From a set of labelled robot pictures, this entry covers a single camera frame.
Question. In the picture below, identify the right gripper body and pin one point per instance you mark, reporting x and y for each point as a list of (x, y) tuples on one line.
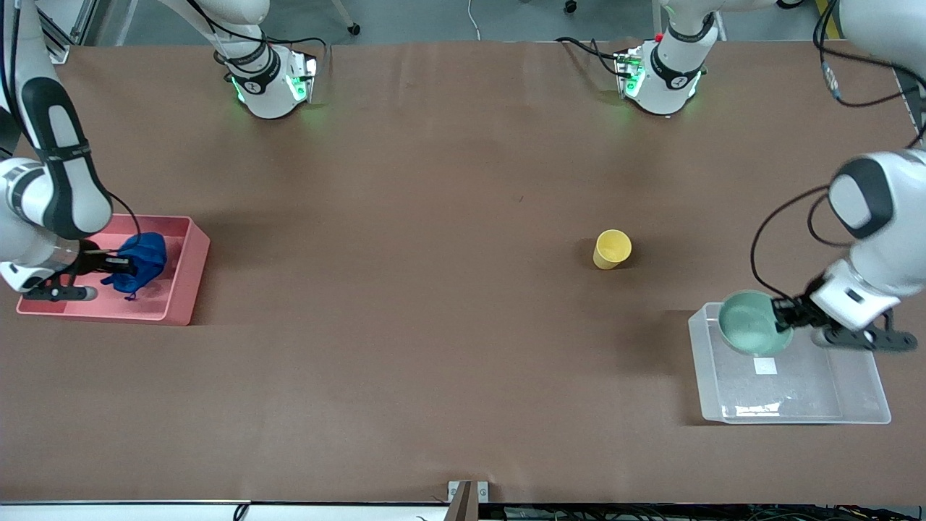
[(92, 261)]

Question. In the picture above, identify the blue glove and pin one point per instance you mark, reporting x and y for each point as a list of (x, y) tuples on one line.
[(148, 257)]

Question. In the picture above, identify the green bowl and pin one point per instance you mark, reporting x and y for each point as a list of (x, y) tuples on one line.
[(749, 325)]

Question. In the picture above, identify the yellow cup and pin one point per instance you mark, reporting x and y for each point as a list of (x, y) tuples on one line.
[(612, 247)]

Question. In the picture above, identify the white label sticker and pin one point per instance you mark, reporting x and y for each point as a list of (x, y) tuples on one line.
[(765, 365)]

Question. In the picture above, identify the pink plastic bin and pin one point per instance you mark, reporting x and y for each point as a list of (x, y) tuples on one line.
[(181, 289)]

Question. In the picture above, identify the clear plastic bin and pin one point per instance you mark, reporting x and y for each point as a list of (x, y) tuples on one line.
[(817, 391)]

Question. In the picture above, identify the aluminium frame profile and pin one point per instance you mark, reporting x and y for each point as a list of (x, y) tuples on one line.
[(61, 32)]

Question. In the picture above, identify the metal table edge bracket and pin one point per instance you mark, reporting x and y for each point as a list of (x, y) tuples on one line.
[(467, 496)]

